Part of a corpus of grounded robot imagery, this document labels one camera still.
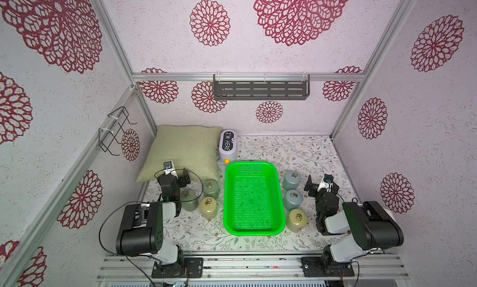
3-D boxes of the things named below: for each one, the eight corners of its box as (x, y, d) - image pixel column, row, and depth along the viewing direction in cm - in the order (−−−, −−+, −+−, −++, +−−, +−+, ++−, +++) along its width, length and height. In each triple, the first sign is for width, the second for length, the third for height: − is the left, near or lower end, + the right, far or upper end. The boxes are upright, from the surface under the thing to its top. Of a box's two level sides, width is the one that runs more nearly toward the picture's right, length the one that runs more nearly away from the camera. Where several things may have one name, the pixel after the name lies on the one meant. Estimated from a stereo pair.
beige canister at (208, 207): (201, 218, 88) (198, 211, 81) (203, 204, 93) (200, 196, 86) (216, 218, 88) (214, 211, 81) (217, 204, 93) (216, 196, 86)
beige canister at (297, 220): (287, 232, 85) (292, 224, 77) (285, 216, 89) (289, 208, 82) (303, 232, 85) (309, 224, 77) (299, 216, 89) (305, 208, 82)
